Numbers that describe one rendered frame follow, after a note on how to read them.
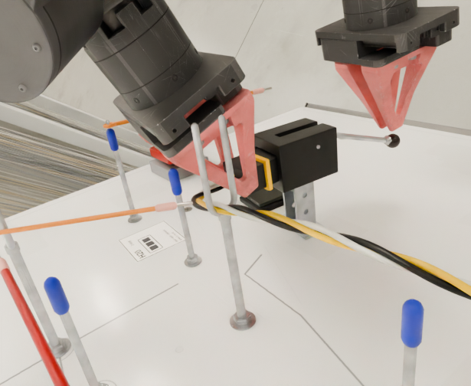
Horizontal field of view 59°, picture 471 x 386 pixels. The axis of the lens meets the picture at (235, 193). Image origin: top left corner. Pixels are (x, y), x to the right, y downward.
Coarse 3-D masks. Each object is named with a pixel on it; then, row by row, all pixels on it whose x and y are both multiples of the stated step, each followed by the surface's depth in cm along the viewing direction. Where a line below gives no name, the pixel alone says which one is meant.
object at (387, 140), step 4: (340, 132) 37; (340, 136) 37; (344, 136) 37; (348, 136) 37; (352, 136) 37; (356, 136) 38; (360, 136) 38; (364, 136) 38; (368, 136) 38; (372, 136) 39; (376, 136) 39; (384, 136) 40; (388, 136) 40; (364, 140) 38; (368, 140) 39; (372, 140) 39; (376, 140) 39; (380, 140) 39; (384, 140) 39; (388, 140) 40; (388, 144) 40; (316, 148) 33
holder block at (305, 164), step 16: (272, 128) 36; (288, 128) 35; (304, 128) 35; (320, 128) 34; (336, 128) 34; (256, 144) 35; (272, 144) 32; (288, 144) 32; (304, 144) 33; (320, 144) 33; (336, 144) 34; (288, 160) 32; (304, 160) 33; (320, 160) 34; (336, 160) 35; (288, 176) 33; (304, 176) 34; (320, 176) 35
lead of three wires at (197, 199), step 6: (210, 186) 31; (216, 186) 32; (198, 192) 30; (192, 198) 28; (198, 198) 27; (192, 204) 27; (198, 204) 26; (204, 204) 25; (216, 204) 24; (222, 204) 24; (228, 204) 24; (204, 210) 26; (216, 210) 24; (222, 210) 24
